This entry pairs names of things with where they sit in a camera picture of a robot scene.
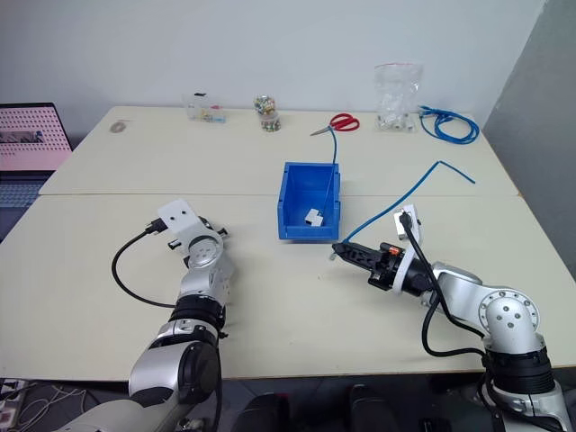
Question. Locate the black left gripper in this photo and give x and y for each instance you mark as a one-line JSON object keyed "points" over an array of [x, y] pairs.
{"points": [[212, 227]]}

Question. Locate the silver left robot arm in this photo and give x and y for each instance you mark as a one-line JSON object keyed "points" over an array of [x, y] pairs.
{"points": [[198, 288]]}

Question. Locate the jar of colourful beads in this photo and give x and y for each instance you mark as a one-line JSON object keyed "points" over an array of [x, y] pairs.
{"points": [[268, 114]]}

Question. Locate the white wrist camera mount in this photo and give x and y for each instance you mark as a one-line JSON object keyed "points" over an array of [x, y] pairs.
{"points": [[407, 225], [180, 219]]}

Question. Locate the clear bag of couplers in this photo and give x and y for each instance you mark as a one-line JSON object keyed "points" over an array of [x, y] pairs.
{"points": [[398, 90]]}

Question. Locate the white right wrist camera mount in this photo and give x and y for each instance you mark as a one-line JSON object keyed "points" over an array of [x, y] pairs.
{"points": [[407, 225]]}

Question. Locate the white coupler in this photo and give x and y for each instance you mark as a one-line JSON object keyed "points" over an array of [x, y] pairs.
{"points": [[313, 218]]}

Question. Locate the blue plastic bin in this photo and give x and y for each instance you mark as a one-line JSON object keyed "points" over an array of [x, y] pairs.
{"points": [[288, 216]]}

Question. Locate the white power strip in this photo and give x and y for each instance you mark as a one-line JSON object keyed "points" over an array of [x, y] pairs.
{"points": [[8, 398]]}

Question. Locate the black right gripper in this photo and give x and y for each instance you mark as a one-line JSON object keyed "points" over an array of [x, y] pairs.
{"points": [[383, 269]]}

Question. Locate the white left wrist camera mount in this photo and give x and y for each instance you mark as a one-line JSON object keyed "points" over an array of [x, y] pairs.
{"points": [[180, 219]]}

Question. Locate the clear plastic container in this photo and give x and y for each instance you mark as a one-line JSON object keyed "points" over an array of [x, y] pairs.
{"points": [[202, 110]]}

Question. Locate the open laptop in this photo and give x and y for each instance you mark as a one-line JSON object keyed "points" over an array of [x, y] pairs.
{"points": [[27, 135]]}

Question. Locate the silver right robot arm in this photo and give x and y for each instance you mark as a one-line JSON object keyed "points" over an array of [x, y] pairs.
{"points": [[508, 315]]}

